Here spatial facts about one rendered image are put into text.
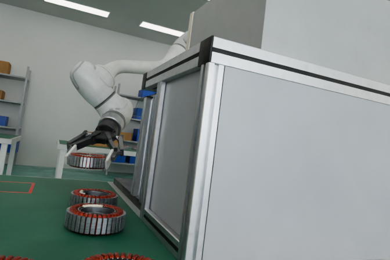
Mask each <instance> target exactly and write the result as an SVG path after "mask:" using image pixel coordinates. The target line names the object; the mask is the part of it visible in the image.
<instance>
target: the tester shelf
mask: <svg viewBox="0 0 390 260"><path fill-rule="evenodd" d="M208 62H210V63H215V65H219V64H220V65H223V66H227V67H232V68H236V69H239V70H244V71H249V72H252V73H256V74H261V75H265V76H268V77H273V78H278V79H281V80H285V81H290V82H294V83H298V84H302V85H307V86H311V87H314V88H319V89H324V90H327V91H332V92H336V93H340V94H343V95H348V96H353V97H356V98H361V99H365V100H369V101H372V102H377V103H382V104H387V105H390V85H388V84H384V83H382V82H378V81H374V80H370V79H367V78H363V77H359V76H357V75H353V74H348V73H345V72H342V71H338V70H334V69H331V68H328V67H323V66H320V65H317V64H313V63H309V62H305V61H302V60H298V59H295V58H292V57H288V56H284V55H280V54H277V53H273V52H270V51H266V50H263V49H259V48H255V47H252V46H248V45H245V44H241V43H238V42H234V41H230V40H227V39H223V38H219V37H216V36H213V35H212V36H210V37H208V38H206V39H205V40H203V41H201V42H200V43H199V44H197V45H195V46H193V47H191V48H190V49H188V50H186V51H184V52H182V53H181V54H179V55H177V56H175V57H173V58H172V59H170V60H168V61H167V62H165V63H163V64H161V65H159V66H158V67H156V68H154V69H152V70H150V71H149V72H146V73H145V74H144V75H143V81H142V88H141V89H142V90H146V91H152V92H157V85H158V82H161V81H163V82H169V81H172V80H174V79H177V78H179V77H182V76H184V75H188V74H190V73H193V72H195V71H198V70H201V65H203V64H206V63H208Z"/></svg>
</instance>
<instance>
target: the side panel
mask: <svg viewBox="0 0 390 260"><path fill-rule="evenodd" d="M224 68H225V66H223V65H220V64H219V65H215V63H210V62H208V63H206V64H203V65H201V70H198V71H195V72H193V73H190V74H188V75H184V76H182V77H179V78H177V79H174V80H172V81H169V82H163V81H161V82H158V85H157V93H156V101H155V106H154V114H153V123H152V128H151V136H150V144H149V152H148V157H147V165H146V173H145V182H144V187H143V195H142V203H141V208H140V216H139V218H140V219H141V220H142V221H143V222H144V223H145V225H146V226H147V227H148V228H149V229H150V230H151V231H152V232H153V233H154V234H155V235H156V237H157V238H158V239H159V240H160V241H161V242H162V243H163V245H165V247H166V248H167V249H168V250H169V251H170V252H171V254H172V255H173V256H174V257H175V258H176V259H177V260H201V259H202V253H203V244H204V235H205V225H206V219H207V209H208V200H209V195H210V185H211V175H212V166H213V160H214V151H215V142H216V132H217V126H218V117H219V108H220V102H221V92H222V83H223V74H224Z"/></svg>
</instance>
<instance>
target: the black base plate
mask: <svg viewBox="0 0 390 260"><path fill-rule="evenodd" d="M132 180H133V179H128V178H114V182H113V183H114V184H115V185H116V186H117V187H118V188H119V189H120V190H121V191H122V192H123V193H124V194H125V195H126V196H127V197H128V198H129V199H130V200H131V201H132V203H133V204H134V205H135V206H136V207H137V208H138V209H139V210H140V208H141V203H140V202H139V197H140V196H133V195H131V187H132Z"/></svg>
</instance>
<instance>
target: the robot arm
mask: <svg viewBox="0 0 390 260"><path fill-rule="evenodd" d="M187 34H188V31H187V32H185V33H184V34H182V35H181V36H180V37H179V38H178V39H177V40H176V41H175V42H174V44H173V45H172V46H171V47H170V49H169V51H168V52H167V54H166V55H165V57H164V58H163V59H162V60H160V61H156V62H152V61H140V60H116V61H113V62H110V63H108V64H106V65H104V66H103V65H100V64H97V65H95V66H94V65H93V64H92V63H90V62H86V61H80V62H78V63H77V64H76V65H75V66H74V67H73V68H72V69H71V71H70V79H71V82H72V83H73V85H74V87H75V88H76V90H77V91H78V92H79V93H80V95H81V96H82V97H83V98H84V99H85V100H86V101H87V102H88V103H89V104H90V105H92V106H93V107H94V108H95V110H96V111H97V112H98V114H99V115H100V117H101V119H100V120H99V122H98V126H97V127H96V129H95V131H94V132H92V133H89V132H88V131H87V130H84V131H83V133H81V134H80V135H78V136H76V137H74V138H73V139H71V140H69V141H68V142H67V154H66V155H65V156H64V157H65V164H66V165H68V164H67V162H68V155H69V154H71V153H77V150H79V149H82V148H84V147H87V146H89V145H94V144H97V143H101V144H104V145H105V144H106V145H107V146H108V147H109V148H110V152H109V155H108V156H107V158H106V160H105V169H108V167H109V165H110V163H111V161H115V159H116V157H117V156H119V155H120V156H124V145H123V142H124V135H120V133H121V132H122V130H123V129H124V128H125V127H126V126H127V125H128V124H129V122H130V120H131V118H132V115H133V105H132V103H131V101H130V100H128V99H127V98H124V97H121V96H120V95H118V94H117V93H116V92H115V91H114V89H113V85H114V84H115V79H114V78H115V77H116V75H118V74H121V73H131V74H145V73H146V72H149V71H150V70H152V69H154V68H156V67H158V66H159V65H161V64H163V63H165V62H167V61H168V60H170V59H172V58H173V57H175V56H177V55H179V54H181V53H182V52H184V51H186V43H187ZM119 135H120V136H119ZM115 140H117V142H118V145H119V149H118V147H116V145H115V144H114V142H113V141H115Z"/></svg>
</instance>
